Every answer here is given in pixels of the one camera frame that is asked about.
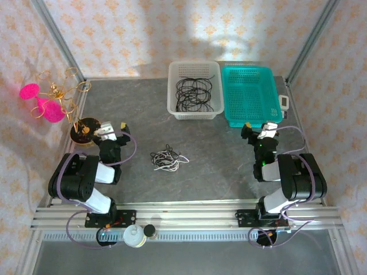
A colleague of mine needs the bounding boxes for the thin white cable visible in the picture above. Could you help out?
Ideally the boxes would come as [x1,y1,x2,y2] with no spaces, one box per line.
[151,148,180,172]

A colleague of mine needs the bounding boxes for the teal plastic basket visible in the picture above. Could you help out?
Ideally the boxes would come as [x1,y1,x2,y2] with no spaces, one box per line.
[220,66,283,128]

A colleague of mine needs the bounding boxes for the small white timer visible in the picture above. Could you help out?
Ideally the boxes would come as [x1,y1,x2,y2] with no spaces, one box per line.
[278,94,290,111]

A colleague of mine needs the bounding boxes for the white plastic basket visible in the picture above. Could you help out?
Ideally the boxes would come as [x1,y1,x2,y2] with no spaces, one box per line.
[167,60,225,121]

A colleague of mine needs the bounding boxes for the pink plastic goblet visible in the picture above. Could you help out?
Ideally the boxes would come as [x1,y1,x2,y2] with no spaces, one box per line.
[19,82,66,124]

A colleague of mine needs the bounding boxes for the black lidded jar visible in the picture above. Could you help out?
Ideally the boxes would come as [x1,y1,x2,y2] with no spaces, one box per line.
[142,224,157,238]

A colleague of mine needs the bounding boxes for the white plastic bottle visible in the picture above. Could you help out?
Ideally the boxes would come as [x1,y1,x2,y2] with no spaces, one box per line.
[123,224,147,248]

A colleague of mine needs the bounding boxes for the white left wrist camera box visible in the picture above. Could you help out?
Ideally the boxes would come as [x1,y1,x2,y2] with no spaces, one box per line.
[93,121,119,142]

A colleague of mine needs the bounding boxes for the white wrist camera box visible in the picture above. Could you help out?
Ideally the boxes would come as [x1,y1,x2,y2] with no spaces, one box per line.
[93,121,119,142]
[257,121,279,140]

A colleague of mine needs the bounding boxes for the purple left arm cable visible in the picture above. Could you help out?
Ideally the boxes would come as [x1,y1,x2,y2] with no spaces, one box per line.
[56,130,138,250]

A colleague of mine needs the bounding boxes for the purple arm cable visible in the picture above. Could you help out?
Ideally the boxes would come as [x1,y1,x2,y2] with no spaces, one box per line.
[248,125,319,249]
[56,130,138,250]

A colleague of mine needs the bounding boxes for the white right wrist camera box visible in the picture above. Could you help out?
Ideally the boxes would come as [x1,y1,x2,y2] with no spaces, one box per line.
[257,121,279,140]

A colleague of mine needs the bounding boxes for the gold wire tree stand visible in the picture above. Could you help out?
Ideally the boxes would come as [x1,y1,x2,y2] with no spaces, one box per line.
[30,67,101,148]

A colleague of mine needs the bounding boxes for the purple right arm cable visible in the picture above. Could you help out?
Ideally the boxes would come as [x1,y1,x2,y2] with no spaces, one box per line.
[248,125,319,249]

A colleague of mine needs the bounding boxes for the coiled black cables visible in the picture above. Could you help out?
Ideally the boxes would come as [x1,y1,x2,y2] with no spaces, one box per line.
[174,74,216,113]

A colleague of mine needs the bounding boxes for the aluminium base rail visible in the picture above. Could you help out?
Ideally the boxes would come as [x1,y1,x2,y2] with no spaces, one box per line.
[30,202,343,230]

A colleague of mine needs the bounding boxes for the grey slotted cable duct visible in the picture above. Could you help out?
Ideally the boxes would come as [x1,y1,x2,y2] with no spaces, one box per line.
[42,231,330,242]

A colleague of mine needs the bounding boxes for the aluminium frame post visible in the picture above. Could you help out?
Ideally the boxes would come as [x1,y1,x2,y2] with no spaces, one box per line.
[30,0,87,83]
[285,0,342,84]

